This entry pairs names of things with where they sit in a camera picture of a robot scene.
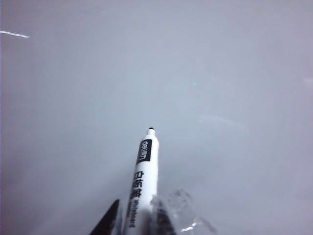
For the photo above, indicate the white whiteboard marker pen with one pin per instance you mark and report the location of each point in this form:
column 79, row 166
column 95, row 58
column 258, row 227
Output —
column 145, row 171

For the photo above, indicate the clear-wrapped right gripper right finger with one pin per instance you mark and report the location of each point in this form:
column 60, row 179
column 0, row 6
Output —
column 171, row 213

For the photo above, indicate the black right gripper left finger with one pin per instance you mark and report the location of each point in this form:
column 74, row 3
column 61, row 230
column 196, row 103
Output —
column 108, row 218

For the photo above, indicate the white glossy whiteboard panel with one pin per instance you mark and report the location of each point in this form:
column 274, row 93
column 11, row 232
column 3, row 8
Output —
column 122, row 73

